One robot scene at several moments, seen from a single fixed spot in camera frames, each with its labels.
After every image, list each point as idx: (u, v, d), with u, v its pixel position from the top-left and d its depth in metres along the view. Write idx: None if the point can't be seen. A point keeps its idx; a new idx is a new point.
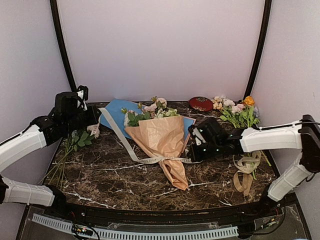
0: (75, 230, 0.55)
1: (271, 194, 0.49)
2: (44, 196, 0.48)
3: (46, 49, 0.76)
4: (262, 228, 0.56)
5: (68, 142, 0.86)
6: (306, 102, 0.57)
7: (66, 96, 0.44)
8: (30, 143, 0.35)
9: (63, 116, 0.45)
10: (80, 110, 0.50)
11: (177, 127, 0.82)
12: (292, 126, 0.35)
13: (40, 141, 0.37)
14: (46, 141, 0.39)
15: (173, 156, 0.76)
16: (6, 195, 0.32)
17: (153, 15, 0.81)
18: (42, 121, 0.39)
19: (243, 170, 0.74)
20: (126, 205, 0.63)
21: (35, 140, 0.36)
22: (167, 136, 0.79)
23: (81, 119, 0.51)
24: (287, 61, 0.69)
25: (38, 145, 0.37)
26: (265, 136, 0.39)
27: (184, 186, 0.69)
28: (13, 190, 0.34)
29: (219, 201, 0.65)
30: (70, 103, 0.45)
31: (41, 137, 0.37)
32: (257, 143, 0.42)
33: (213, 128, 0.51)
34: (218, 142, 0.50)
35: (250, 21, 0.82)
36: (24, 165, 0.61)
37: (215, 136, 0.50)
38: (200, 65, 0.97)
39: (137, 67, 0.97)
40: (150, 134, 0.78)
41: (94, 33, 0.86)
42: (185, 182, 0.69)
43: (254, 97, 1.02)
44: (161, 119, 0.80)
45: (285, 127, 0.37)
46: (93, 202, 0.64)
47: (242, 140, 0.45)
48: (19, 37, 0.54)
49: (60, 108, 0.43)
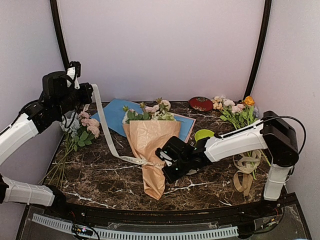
0: (75, 230, 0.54)
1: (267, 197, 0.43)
2: (44, 196, 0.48)
3: (46, 49, 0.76)
4: (262, 228, 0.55)
5: (68, 142, 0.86)
6: (306, 102, 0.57)
7: (52, 76, 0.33)
8: (21, 134, 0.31)
9: (53, 99, 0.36)
10: (71, 90, 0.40)
11: (170, 131, 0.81)
12: (254, 127, 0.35)
13: (32, 130, 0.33)
14: (38, 129, 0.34)
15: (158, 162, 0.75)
16: (6, 195, 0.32)
17: (153, 15, 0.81)
18: (32, 108, 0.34)
19: (243, 170, 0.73)
20: (126, 205, 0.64)
21: (25, 130, 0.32)
22: (157, 139, 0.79)
23: (74, 98, 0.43)
24: (287, 61, 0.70)
25: (31, 133, 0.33)
26: (229, 142, 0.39)
27: (157, 195, 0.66)
28: (13, 190, 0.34)
29: (219, 201, 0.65)
30: (59, 84, 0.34)
31: (31, 125, 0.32)
32: (222, 150, 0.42)
33: (174, 145, 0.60)
34: (185, 159, 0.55)
35: (250, 21, 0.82)
36: (24, 165, 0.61)
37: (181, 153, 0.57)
38: (200, 65, 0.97)
39: (137, 67, 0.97)
40: (140, 135, 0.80)
41: (94, 33, 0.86)
42: (159, 192, 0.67)
43: (254, 97, 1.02)
44: (154, 122, 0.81)
45: (247, 130, 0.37)
46: (93, 202, 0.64)
47: (207, 151, 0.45)
48: (19, 37, 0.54)
49: (48, 91, 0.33)
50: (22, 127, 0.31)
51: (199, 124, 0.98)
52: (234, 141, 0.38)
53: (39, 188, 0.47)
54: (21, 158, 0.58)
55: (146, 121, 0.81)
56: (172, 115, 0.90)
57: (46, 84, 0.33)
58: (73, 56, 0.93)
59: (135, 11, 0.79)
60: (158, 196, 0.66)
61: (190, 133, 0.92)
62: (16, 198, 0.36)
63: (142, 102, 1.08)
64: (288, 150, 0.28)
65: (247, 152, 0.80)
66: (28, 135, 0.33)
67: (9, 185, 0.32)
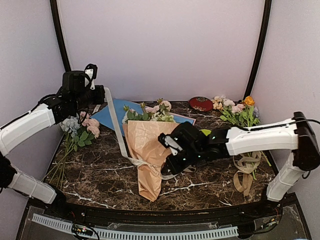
0: (75, 230, 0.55)
1: (271, 197, 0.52)
2: (45, 193, 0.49)
3: (46, 49, 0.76)
4: (262, 228, 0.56)
5: (68, 142, 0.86)
6: (306, 102, 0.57)
7: (73, 73, 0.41)
8: (41, 121, 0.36)
9: (71, 94, 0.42)
10: (87, 89, 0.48)
11: (169, 132, 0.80)
12: (286, 126, 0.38)
13: (50, 119, 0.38)
14: (54, 120, 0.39)
15: (156, 164, 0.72)
16: (14, 179, 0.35)
17: (153, 15, 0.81)
18: (50, 100, 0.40)
19: (243, 170, 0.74)
20: (126, 205, 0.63)
21: (45, 118, 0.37)
22: (156, 140, 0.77)
23: (88, 97, 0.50)
24: (287, 61, 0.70)
25: (47, 123, 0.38)
26: (258, 136, 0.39)
27: (152, 197, 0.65)
28: (20, 177, 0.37)
29: (219, 201, 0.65)
30: (77, 81, 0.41)
31: (50, 114, 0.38)
32: (248, 144, 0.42)
33: (189, 134, 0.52)
34: (198, 149, 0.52)
35: (250, 21, 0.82)
36: (25, 165, 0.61)
37: (194, 142, 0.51)
38: (200, 65, 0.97)
39: (137, 67, 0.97)
40: (138, 135, 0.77)
41: (94, 33, 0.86)
42: (154, 194, 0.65)
43: (254, 97, 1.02)
44: (152, 123, 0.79)
45: (278, 127, 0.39)
46: (93, 202, 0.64)
47: (229, 143, 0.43)
48: (19, 37, 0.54)
49: (68, 86, 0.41)
50: (43, 115, 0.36)
51: (199, 124, 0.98)
52: (268, 137, 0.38)
53: (44, 186, 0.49)
54: (21, 158, 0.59)
55: (146, 121, 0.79)
56: (172, 116, 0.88)
57: (67, 82, 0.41)
58: (73, 56, 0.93)
59: (135, 10, 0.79)
60: (152, 198, 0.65)
61: None
62: (22, 187, 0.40)
63: (143, 102, 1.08)
64: (315, 155, 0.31)
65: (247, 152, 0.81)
66: (45, 124, 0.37)
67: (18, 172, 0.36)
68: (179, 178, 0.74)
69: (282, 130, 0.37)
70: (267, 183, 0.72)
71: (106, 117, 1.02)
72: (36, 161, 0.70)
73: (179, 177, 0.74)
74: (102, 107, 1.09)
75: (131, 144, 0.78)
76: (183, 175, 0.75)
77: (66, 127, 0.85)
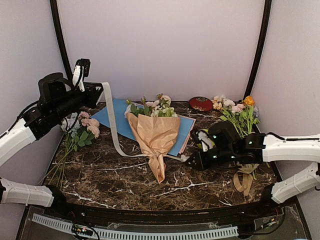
0: (75, 230, 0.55)
1: (275, 196, 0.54)
2: (43, 197, 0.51)
3: (47, 49, 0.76)
4: (262, 228, 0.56)
5: (68, 142, 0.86)
6: (307, 102, 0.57)
7: (48, 81, 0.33)
8: (19, 139, 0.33)
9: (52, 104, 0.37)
10: (75, 93, 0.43)
11: (172, 127, 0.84)
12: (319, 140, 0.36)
13: (29, 137, 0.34)
14: (35, 135, 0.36)
15: (158, 153, 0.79)
16: (3, 197, 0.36)
17: (152, 14, 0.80)
18: (30, 113, 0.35)
19: (244, 170, 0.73)
20: (126, 205, 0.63)
21: (23, 136, 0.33)
22: (158, 134, 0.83)
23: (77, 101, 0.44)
24: (287, 62, 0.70)
25: (28, 139, 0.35)
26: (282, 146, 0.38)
27: (160, 179, 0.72)
28: (10, 192, 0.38)
29: (219, 201, 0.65)
30: (55, 88, 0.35)
31: (28, 132, 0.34)
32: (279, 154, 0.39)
33: (229, 133, 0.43)
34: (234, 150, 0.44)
35: (250, 21, 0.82)
36: (27, 167, 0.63)
37: (232, 143, 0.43)
38: (200, 65, 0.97)
39: (137, 67, 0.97)
40: (142, 126, 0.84)
41: (94, 32, 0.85)
42: (162, 175, 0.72)
43: (254, 97, 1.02)
44: (157, 118, 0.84)
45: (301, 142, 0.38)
46: (93, 202, 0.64)
47: (265, 150, 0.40)
48: (18, 37, 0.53)
49: (45, 97, 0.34)
50: (19, 134, 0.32)
51: (199, 124, 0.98)
52: (304, 149, 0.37)
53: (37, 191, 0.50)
54: (25, 159, 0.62)
55: (149, 117, 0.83)
56: (173, 108, 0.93)
57: (47, 78, 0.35)
58: (73, 56, 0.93)
59: (136, 11, 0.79)
60: (160, 180, 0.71)
61: (190, 133, 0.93)
62: (15, 199, 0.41)
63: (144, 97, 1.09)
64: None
65: None
66: (25, 142, 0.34)
67: (6, 188, 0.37)
68: (179, 178, 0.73)
69: (316, 144, 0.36)
70: (267, 183, 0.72)
71: (106, 116, 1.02)
72: (37, 161, 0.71)
73: (179, 177, 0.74)
74: (102, 107, 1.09)
75: (135, 135, 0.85)
76: (183, 175, 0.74)
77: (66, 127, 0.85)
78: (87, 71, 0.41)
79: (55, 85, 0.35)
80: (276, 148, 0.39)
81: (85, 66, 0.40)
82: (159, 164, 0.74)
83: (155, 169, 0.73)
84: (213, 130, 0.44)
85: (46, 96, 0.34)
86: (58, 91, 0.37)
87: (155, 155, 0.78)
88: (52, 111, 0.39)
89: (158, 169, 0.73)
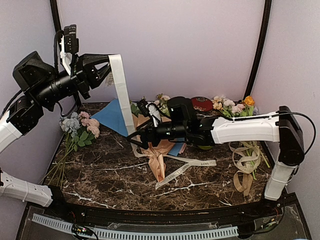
0: (75, 230, 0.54)
1: (268, 195, 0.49)
2: (42, 198, 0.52)
3: (47, 49, 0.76)
4: (262, 228, 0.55)
5: (68, 142, 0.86)
6: (307, 102, 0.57)
7: (19, 67, 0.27)
8: (3, 135, 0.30)
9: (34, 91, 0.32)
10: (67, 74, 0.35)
11: None
12: (269, 118, 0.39)
13: (14, 133, 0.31)
14: (21, 131, 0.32)
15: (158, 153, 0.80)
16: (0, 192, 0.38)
17: (153, 14, 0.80)
18: (17, 105, 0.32)
19: (243, 170, 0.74)
20: (126, 205, 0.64)
21: (6, 132, 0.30)
22: None
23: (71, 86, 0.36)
24: (287, 62, 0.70)
25: (14, 135, 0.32)
26: (232, 127, 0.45)
27: (159, 179, 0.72)
28: (7, 188, 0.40)
29: (219, 201, 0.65)
30: (28, 74, 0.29)
31: (11, 128, 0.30)
32: (228, 134, 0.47)
33: (187, 112, 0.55)
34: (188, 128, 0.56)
35: (250, 21, 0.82)
36: (27, 167, 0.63)
37: (188, 121, 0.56)
38: (200, 65, 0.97)
39: (137, 67, 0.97)
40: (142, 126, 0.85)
41: (94, 33, 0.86)
42: (161, 175, 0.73)
43: (253, 97, 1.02)
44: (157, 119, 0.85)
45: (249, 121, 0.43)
46: (93, 202, 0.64)
47: (213, 131, 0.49)
48: (18, 38, 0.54)
49: (22, 85, 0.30)
50: (1, 131, 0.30)
51: None
52: (251, 127, 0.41)
53: (37, 193, 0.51)
54: (25, 158, 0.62)
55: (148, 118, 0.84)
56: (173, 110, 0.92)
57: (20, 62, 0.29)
58: None
59: (136, 11, 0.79)
60: (161, 180, 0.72)
61: None
62: (11, 194, 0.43)
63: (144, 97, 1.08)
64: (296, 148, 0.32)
65: (247, 152, 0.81)
66: (12, 137, 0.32)
67: (4, 184, 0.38)
68: (179, 178, 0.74)
69: (265, 122, 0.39)
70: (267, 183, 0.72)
71: (106, 116, 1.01)
72: (36, 161, 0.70)
73: (179, 177, 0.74)
74: (102, 107, 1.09)
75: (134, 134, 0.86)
76: (183, 175, 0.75)
77: (66, 127, 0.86)
78: (71, 48, 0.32)
79: (26, 70, 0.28)
80: (222, 128, 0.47)
81: (67, 41, 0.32)
82: (159, 164, 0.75)
83: (155, 169, 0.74)
84: (172, 104, 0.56)
85: (22, 84, 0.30)
86: (35, 75, 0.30)
87: (155, 155, 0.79)
88: (34, 102, 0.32)
89: (158, 169, 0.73)
